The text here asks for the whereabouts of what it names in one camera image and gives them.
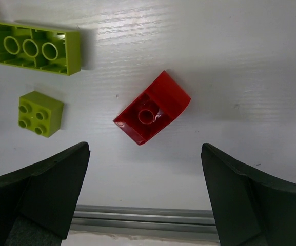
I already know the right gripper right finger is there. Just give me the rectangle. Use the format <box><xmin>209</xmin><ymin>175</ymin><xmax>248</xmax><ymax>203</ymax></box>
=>
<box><xmin>201</xmin><ymin>143</ymin><xmax>296</xmax><ymax>245</ymax></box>

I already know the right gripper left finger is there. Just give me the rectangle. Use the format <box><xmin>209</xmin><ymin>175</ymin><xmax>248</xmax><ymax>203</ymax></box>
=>
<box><xmin>0</xmin><ymin>142</ymin><xmax>90</xmax><ymax>245</ymax></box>

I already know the green 2x2 lego right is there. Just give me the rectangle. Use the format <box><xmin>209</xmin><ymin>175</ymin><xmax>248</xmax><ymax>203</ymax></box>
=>
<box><xmin>18</xmin><ymin>91</ymin><xmax>64</xmax><ymax>138</ymax></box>

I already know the front aluminium rail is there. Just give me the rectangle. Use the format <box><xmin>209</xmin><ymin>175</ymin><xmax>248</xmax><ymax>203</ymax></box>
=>
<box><xmin>71</xmin><ymin>205</ymin><xmax>217</xmax><ymax>234</ymax></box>

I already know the green 2x4 lego brick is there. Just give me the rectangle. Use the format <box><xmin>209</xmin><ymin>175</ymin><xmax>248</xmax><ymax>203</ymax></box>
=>
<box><xmin>0</xmin><ymin>22</ymin><xmax>82</xmax><ymax>76</ymax></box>

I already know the red curved lego brick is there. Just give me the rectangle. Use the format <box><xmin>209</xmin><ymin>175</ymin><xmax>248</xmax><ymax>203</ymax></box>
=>
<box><xmin>113</xmin><ymin>71</ymin><xmax>191</xmax><ymax>146</ymax></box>

